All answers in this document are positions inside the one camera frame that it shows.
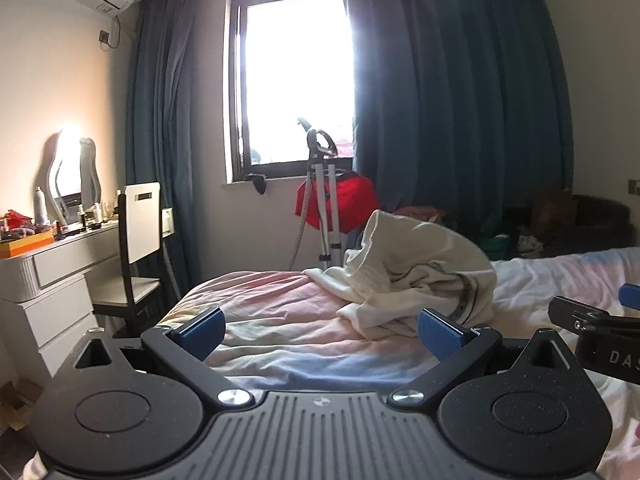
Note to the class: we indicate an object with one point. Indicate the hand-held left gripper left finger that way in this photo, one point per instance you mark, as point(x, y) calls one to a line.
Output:
point(202, 332)

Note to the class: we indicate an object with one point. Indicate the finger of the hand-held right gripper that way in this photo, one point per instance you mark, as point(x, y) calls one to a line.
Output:
point(570, 310)
point(631, 296)

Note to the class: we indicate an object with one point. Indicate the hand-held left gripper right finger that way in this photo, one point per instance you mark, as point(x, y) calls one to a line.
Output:
point(440, 332)

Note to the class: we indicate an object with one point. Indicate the white pants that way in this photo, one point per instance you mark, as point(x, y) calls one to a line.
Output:
point(415, 260)

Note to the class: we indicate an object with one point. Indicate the pile of colourful clothes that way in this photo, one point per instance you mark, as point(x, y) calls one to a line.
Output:
point(425, 212)

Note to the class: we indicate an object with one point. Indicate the patterned cloth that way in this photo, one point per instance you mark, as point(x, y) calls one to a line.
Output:
point(529, 245)

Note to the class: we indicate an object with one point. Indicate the dark armchair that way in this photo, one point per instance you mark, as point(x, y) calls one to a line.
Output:
point(590, 230)

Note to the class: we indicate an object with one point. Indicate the bed with pastel sheet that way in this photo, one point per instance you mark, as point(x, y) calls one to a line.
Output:
point(280, 320)

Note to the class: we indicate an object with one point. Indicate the green bag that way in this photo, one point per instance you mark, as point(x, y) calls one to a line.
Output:
point(495, 246)

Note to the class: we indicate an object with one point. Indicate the brown bag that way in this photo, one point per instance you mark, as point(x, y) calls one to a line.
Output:
point(550, 210)

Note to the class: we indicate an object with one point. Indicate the white box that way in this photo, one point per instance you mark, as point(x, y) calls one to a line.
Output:
point(168, 222)

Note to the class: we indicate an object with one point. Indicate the white and black chair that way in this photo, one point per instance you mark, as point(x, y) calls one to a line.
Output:
point(140, 225)

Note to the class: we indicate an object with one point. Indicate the white vanity dresser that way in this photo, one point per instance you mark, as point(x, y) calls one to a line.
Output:
point(60, 280)

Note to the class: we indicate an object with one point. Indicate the red bag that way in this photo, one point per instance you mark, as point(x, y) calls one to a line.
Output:
point(355, 200)

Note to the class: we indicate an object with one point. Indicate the row of cosmetic bottles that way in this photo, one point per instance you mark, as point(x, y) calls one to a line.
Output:
point(92, 215)

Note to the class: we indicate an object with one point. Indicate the garment steamer stand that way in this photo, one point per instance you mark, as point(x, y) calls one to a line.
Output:
point(325, 200)

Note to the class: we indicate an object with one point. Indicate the cardboard box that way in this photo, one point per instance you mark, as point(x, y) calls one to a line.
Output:
point(20, 405)

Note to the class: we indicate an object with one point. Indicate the orange box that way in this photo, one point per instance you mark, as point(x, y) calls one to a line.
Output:
point(25, 246)

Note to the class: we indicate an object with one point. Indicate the wavy vanity mirror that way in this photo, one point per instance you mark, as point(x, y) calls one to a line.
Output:
point(70, 170)

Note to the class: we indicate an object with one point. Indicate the narrow blue curtain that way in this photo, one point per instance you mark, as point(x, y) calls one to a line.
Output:
point(160, 110)

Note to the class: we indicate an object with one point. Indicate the wide blue curtain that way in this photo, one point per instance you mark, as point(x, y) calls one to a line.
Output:
point(450, 85)

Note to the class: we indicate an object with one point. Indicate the window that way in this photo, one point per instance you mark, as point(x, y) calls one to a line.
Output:
point(295, 85)

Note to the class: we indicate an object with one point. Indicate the wall switch panel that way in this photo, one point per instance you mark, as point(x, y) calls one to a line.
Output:
point(634, 186)

